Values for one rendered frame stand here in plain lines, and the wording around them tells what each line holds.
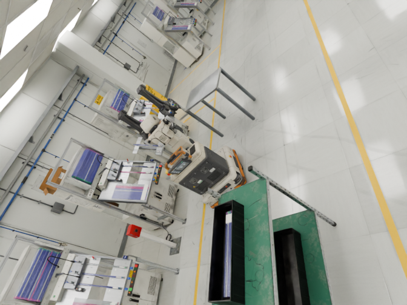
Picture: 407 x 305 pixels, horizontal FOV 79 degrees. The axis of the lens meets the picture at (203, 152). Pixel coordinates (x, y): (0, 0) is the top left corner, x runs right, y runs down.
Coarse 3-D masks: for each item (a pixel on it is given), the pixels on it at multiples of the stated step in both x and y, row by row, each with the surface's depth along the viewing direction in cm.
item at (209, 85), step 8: (216, 72) 354; (224, 72) 356; (208, 80) 361; (216, 80) 339; (232, 80) 366; (200, 88) 370; (208, 88) 347; (216, 88) 330; (240, 88) 376; (192, 96) 382; (200, 96) 356; (224, 96) 339; (248, 96) 386; (192, 104) 366; (208, 104) 416; (216, 112) 426; (248, 112) 362; (200, 120) 388
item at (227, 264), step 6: (228, 216) 165; (228, 222) 162; (228, 228) 160; (228, 234) 157; (228, 240) 155; (228, 246) 152; (228, 252) 150; (228, 258) 148; (228, 264) 146; (228, 270) 144; (228, 276) 142; (228, 282) 140; (228, 288) 138; (228, 294) 136
